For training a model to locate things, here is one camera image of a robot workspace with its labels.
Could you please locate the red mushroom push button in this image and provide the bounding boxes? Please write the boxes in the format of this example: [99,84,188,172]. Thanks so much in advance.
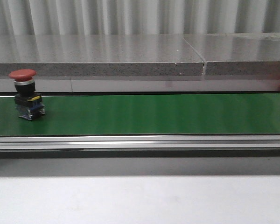
[9,69,45,121]

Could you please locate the grey stone slab left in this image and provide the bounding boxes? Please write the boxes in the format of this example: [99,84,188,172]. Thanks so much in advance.
[0,35,203,77]

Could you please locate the grey stone slab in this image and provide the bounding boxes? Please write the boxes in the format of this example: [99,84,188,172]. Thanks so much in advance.
[0,35,203,77]
[183,33,280,79]

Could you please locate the green conveyor belt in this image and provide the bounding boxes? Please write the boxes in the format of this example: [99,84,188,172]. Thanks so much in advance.
[0,93,280,136]

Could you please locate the grey stone slab right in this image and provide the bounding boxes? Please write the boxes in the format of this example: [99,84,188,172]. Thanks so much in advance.
[183,33,280,79]

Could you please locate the white pleated curtain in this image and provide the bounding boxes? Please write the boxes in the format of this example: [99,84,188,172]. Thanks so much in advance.
[0,0,280,35]

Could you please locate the aluminium conveyor side rail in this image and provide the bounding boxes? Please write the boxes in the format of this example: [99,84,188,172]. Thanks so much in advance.
[0,134,280,152]

